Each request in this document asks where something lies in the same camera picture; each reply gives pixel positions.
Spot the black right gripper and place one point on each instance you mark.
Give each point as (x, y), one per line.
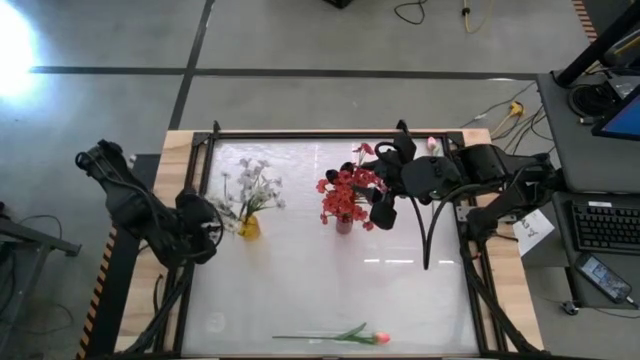
(430, 177)

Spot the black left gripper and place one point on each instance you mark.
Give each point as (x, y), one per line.
(200, 215)

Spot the white artificial flower spray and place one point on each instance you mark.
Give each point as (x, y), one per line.
(227, 220)
(248, 180)

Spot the pink artificial tulip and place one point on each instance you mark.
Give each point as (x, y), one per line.
(431, 143)
(382, 338)

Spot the red artificial flower spray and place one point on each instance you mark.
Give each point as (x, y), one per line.
(340, 200)
(366, 148)

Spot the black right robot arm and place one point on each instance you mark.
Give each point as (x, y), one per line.
(520, 167)

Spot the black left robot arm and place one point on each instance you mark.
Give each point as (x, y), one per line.
(120, 200)

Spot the yellow textured glass vase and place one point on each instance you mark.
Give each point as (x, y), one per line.
(250, 229)

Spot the red ribbed glass vase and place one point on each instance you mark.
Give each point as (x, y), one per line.
(344, 227)

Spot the black base hazard stripe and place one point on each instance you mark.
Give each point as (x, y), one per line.
(107, 300)

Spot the white paper sheet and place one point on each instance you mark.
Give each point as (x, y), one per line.
(535, 230)

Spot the dark grey metal stand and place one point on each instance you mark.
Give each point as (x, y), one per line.
(40, 237)

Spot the dark grey desk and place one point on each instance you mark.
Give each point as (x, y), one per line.
(561, 250)

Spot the light grey desk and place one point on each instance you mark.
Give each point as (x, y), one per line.
(575, 150)

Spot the black floor object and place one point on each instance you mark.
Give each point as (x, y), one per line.
(339, 3)

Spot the small black desk gadget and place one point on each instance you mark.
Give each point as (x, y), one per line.
(570, 306)

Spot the black keyboard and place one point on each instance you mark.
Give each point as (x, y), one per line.
(607, 227)

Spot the black smartphone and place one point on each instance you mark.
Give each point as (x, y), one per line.
(602, 277)

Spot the lit computer monitor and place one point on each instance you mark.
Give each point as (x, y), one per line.
(622, 120)

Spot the black tall pole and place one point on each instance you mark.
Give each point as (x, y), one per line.
(595, 47)

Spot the grey device yellow stripe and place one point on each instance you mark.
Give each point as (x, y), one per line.
(627, 50)

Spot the black frame bracket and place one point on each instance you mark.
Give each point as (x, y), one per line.
(401, 125)
(216, 126)

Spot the grey metal bracket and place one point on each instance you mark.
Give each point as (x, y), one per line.
(462, 214)

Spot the black aluminium table frame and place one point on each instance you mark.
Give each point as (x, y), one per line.
(325, 135)

